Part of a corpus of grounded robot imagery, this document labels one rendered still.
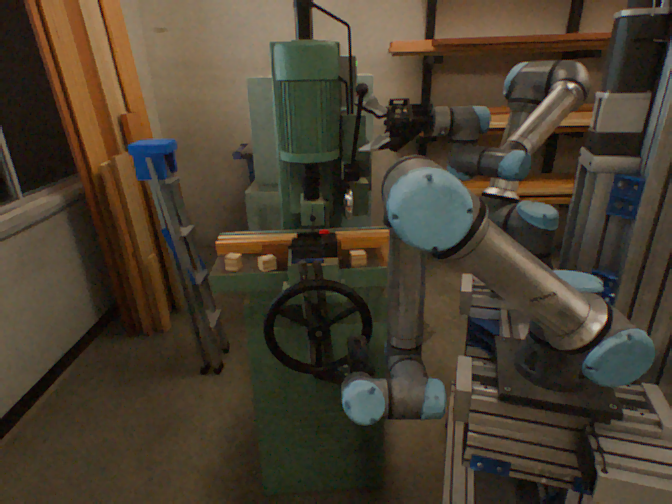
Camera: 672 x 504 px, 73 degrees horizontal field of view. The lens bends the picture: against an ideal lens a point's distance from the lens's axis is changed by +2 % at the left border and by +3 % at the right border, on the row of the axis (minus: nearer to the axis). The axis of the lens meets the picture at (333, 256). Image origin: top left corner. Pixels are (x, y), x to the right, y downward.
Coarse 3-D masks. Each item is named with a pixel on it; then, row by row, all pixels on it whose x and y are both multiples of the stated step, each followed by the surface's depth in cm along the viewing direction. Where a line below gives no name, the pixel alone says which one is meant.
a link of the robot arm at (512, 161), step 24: (576, 72) 124; (552, 96) 122; (576, 96) 122; (528, 120) 118; (552, 120) 118; (504, 144) 115; (528, 144) 114; (480, 168) 116; (504, 168) 111; (528, 168) 112
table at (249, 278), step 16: (224, 256) 142; (256, 256) 141; (368, 256) 139; (224, 272) 130; (240, 272) 130; (256, 272) 130; (272, 272) 130; (352, 272) 131; (368, 272) 132; (384, 272) 132; (224, 288) 130; (240, 288) 131; (256, 288) 131; (272, 288) 131; (288, 304) 123
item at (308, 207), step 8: (320, 192) 146; (304, 200) 138; (312, 200) 137; (320, 200) 137; (304, 208) 134; (312, 208) 135; (320, 208) 135; (304, 216) 135; (320, 216) 136; (304, 224) 136; (312, 224) 137; (320, 224) 137
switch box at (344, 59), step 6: (342, 60) 149; (348, 60) 149; (354, 60) 149; (342, 66) 149; (348, 66) 150; (354, 66) 150; (342, 72) 150; (348, 72) 150; (354, 72) 150; (348, 78) 151; (354, 78) 151; (342, 84) 152; (348, 84) 152; (354, 84) 152; (342, 90) 152; (354, 90) 153; (342, 96) 153; (354, 96) 153; (342, 102) 154; (354, 102) 154
